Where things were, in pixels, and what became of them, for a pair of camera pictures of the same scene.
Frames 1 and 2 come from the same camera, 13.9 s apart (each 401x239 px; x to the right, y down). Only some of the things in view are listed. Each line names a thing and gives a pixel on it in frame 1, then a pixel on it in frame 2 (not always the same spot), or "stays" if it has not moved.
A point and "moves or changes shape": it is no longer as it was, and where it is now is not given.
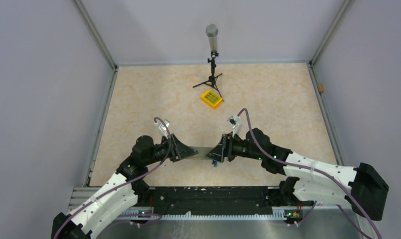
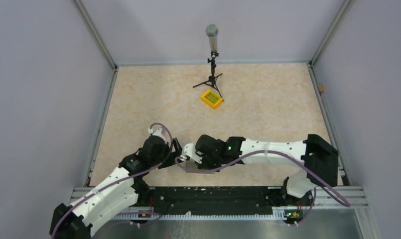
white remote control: [202, 151] moves or changes shape
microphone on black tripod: [211, 31] stays
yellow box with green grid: [211, 98] stays
